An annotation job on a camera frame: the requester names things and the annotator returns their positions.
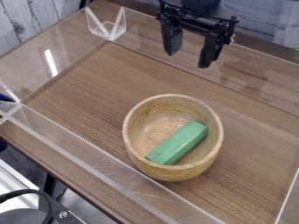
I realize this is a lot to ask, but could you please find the brown wooden bowl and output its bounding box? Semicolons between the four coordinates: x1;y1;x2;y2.
123;94;224;182

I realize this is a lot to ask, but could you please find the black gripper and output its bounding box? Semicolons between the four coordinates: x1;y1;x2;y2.
156;0;239;68

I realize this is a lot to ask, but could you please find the clear acrylic enclosure wall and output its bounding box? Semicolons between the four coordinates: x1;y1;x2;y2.
0;2;299;224

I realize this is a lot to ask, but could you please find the green rectangular block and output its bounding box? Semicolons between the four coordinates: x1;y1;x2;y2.
144;121;208;165

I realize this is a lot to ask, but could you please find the grey metal base plate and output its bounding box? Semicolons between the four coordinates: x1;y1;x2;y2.
36;193;90;224

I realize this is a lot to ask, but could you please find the black table leg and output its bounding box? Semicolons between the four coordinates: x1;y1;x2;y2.
43;174;58;196

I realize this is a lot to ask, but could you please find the black cable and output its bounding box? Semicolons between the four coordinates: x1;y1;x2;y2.
0;188;55;224

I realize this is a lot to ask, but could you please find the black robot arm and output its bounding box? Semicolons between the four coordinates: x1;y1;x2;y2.
156;0;239;68

